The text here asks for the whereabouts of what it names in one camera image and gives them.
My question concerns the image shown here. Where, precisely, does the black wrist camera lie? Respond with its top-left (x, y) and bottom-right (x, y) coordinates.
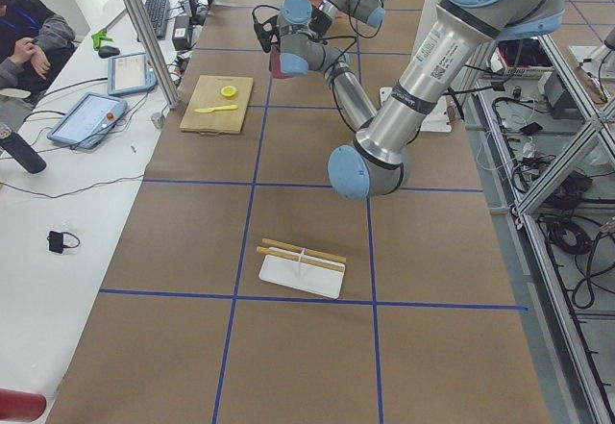
top-left (252, 13), bottom-right (280, 53)

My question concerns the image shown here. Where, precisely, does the black computer mouse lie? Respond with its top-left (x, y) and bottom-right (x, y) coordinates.
top-left (98, 45), bottom-right (120, 59)

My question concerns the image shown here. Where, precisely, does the wooden rack bar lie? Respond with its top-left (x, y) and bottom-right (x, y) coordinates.
top-left (256, 246), bottom-right (344, 272)
top-left (261, 238), bottom-right (347, 263)

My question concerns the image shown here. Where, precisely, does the near teach pendant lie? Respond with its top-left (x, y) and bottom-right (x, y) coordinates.
top-left (47, 92), bottom-right (128, 149)

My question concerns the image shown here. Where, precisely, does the yellow plastic knife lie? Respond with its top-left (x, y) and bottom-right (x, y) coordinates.
top-left (194, 104), bottom-right (238, 114)

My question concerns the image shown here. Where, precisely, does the far teach pendant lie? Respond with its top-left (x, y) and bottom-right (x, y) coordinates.
top-left (107, 53), bottom-right (158, 97)

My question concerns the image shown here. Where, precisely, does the black power box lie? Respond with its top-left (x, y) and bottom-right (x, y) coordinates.
top-left (172, 14), bottom-right (193, 51)

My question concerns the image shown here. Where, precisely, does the pink cloth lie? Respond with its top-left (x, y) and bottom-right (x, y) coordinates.
top-left (269, 45), bottom-right (289, 80)

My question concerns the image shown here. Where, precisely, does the black keyboard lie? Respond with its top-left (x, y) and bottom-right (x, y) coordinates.
top-left (144, 0), bottom-right (170, 38)

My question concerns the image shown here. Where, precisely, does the white pedestal column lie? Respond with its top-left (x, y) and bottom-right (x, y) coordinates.
top-left (379, 0), bottom-right (448, 131)

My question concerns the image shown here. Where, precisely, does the teach pendant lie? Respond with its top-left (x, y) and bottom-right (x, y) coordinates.
top-left (107, 53), bottom-right (158, 97)
top-left (47, 92), bottom-right (128, 149)

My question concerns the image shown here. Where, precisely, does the black water bottle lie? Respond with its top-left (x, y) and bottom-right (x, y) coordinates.
top-left (1, 122), bottom-right (47, 174)

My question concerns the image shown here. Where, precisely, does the wooden cutting board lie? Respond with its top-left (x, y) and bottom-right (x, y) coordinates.
top-left (180, 75), bottom-right (254, 135)

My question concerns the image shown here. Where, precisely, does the white rack tray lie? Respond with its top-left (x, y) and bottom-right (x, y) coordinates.
top-left (258, 255), bottom-right (346, 299)

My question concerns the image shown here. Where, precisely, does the aluminium frame post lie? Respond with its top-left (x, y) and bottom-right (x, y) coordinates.
top-left (123, 0), bottom-right (180, 110)

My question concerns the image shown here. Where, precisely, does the small black adapter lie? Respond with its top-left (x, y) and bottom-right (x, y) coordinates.
top-left (47, 231), bottom-right (81, 254)

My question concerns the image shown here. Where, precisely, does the seated person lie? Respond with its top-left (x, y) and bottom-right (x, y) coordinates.
top-left (1, 0), bottom-right (76, 103)

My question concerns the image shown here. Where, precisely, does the yellow lemon slice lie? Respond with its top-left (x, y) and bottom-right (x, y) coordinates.
top-left (220, 86), bottom-right (238, 99)

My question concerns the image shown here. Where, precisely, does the red cylinder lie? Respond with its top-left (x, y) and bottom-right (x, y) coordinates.
top-left (0, 388), bottom-right (47, 423)

